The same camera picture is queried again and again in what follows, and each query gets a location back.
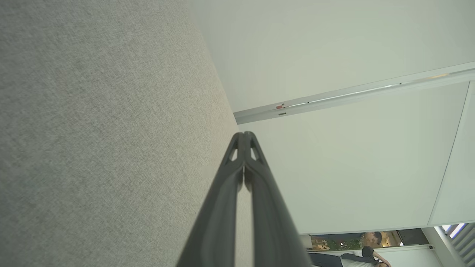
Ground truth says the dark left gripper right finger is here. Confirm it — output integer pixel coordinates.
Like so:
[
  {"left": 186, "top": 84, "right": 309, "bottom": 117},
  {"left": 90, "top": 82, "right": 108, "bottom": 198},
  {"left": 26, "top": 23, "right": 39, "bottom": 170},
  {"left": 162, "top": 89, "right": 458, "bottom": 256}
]
[{"left": 243, "top": 131, "right": 312, "bottom": 267}]

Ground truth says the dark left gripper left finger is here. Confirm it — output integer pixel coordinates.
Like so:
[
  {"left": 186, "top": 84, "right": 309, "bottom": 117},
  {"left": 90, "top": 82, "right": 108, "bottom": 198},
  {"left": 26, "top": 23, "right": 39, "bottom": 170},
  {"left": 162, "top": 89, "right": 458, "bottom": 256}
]
[{"left": 176, "top": 132, "right": 246, "bottom": 267}]

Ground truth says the person in dark shirt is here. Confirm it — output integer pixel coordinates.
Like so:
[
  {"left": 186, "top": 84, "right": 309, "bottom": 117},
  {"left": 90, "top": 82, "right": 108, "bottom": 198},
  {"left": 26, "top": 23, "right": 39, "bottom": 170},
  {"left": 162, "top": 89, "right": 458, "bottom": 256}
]
[{"left": 308, "top": 232, "right": 392, "bottom": 267}]

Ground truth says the grey fabric sofa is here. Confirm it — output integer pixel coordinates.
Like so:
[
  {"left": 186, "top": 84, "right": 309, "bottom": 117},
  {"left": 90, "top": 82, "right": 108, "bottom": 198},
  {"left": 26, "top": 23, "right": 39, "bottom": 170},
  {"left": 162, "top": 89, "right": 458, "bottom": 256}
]
[{"left": 0, "top": 0, "right": 255, "bottom": 267}]

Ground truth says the white window blind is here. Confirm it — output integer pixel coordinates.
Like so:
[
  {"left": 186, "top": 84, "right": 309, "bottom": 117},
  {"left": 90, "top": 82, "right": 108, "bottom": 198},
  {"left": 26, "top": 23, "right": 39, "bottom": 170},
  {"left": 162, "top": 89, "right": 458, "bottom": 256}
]
[{"left": 442, "top": 222, "right": 475, "bottom": 266}]

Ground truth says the silver wall trim strip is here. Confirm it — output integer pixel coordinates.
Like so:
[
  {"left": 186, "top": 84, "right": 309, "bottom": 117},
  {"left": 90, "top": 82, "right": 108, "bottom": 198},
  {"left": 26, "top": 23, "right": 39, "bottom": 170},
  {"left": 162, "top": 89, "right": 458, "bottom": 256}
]
[{"left": 234, "top": 61, "right": 475, "bottom": 125}]

